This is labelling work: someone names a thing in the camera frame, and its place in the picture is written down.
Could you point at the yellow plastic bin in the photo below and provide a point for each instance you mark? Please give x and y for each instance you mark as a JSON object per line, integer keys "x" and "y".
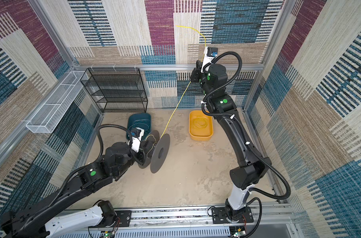
{"x": 200, "y": 126}

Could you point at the black wire mesh shelf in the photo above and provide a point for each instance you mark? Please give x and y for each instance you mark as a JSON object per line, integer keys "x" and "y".
{"x": 116, "y": 89}

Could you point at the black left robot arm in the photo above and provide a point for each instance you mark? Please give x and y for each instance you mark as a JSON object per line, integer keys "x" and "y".
{"x": 42, "y": 220}

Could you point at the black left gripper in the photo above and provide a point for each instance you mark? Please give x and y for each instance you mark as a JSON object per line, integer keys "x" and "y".
{"x": 141, "y": 153}

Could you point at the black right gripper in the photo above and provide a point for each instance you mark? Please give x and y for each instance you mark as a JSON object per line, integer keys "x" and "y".
{"x": 197, "y": 72}

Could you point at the teal plastic bin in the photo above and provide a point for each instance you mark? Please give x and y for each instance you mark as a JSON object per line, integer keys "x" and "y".
{"x": 140, "y": 120}

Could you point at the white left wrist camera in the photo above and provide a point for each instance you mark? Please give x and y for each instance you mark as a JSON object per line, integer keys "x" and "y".
{"x": 137, "y": 134}

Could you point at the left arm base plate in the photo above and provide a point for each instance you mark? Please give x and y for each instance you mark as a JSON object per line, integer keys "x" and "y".
{"x": 120, "y": 218}

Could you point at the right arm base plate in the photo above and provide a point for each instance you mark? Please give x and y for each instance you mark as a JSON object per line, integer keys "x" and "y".
{"x": 225, "y": 215}

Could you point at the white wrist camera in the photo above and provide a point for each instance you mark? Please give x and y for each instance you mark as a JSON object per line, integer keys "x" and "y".
{"x": 137, "y": 134}
{"x": 210, "y": 53}

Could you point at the grey perforated cable spool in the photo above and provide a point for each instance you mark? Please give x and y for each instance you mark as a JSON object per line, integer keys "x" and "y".
{"x": 161, "y": 149}

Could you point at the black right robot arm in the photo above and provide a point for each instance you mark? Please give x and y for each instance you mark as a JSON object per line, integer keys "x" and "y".
{"x": 213, "y": 80}

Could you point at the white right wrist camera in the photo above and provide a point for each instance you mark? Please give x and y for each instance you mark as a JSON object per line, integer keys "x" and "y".
{"x": 210, "y": 53}

